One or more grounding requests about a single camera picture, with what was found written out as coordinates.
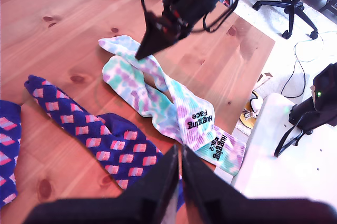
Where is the purple pink-patterned sock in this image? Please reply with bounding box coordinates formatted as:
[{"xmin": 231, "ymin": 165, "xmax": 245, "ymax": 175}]
[
  {"xmin": 0, "ymin": 99, "xmax": 22, "ymax": 209},
  {"xmin": 24, "ymin": 74, "xmax": 186, "ymax": 211}
]

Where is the tie-dye crew sock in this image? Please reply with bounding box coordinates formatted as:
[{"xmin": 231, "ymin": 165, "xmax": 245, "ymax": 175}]
[
  {"xmin": 102, "ymin": 55, "xmax": 248, "ymax": 177},
  {"xmin": 97, "ymin": 34, "xmax": 218, "ymax": 148}
]

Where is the yellow patterned object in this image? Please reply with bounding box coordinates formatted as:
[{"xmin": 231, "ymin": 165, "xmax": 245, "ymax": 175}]
[{"xmin": 238, "ymin": 89, "xmax": 264, "ymax": 130}]

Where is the black office chair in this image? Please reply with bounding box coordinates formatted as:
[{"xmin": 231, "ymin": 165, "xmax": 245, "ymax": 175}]
[{"xmin": 252, "ymin": 0, "xmax": 337, "ymax": 40}]

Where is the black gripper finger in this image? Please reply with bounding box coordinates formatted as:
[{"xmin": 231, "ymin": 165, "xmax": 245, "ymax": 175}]
[
  {"xmin": 182, "ymin": 145, "xmax": 246, "ymax": 224},
  {"xmin": 118, "ymin": 144, "xmax": 180, "ymax": 224},
  {"xmin": 134, "ymin": 13, "xmax": 168, "ymax": 60},
  {"xmin": 138, "ymin": 24, "xmax": 189, "ymax": 59}
]

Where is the white mounting board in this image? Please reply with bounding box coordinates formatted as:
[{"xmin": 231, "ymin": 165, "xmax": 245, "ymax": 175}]
[{"xmin": 233, "ymin": 92, "xmax": 337, "ymax": 210}]

